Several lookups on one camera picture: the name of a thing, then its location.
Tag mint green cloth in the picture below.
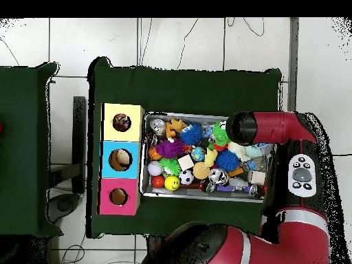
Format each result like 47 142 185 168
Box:
244 143 273 158

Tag wooden box with three holes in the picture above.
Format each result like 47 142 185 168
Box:
96 102 146 216

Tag metal mesh bin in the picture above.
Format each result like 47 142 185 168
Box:
138 111 276 204

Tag purple spiky monster toy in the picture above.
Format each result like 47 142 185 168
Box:
155 137 186 160

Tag blue puffer ball with eyes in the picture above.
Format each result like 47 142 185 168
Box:
179 122 205 146

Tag globe print ball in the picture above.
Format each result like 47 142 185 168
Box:
190 146 206 162

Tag white baseball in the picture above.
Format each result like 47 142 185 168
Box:
147 160 163 177

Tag small soccer ball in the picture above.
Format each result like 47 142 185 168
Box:
179 169 195 186

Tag yellow smiley ball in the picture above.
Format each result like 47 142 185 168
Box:
164 175 180 191

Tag green spiky puffer toy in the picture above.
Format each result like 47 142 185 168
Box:
212 120 231 146

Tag plain blue puffer ball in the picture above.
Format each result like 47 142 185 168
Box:
214 148 241 173

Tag dark green tablecloth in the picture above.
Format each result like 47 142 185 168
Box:
86 56 283 239
0 62 63 238

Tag black stand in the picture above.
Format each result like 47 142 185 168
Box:
49 96 87 195

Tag grey rounded stand base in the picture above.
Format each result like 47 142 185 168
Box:
45 192 81 224

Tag grey floor strip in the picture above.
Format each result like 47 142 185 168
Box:
287 17 300 112

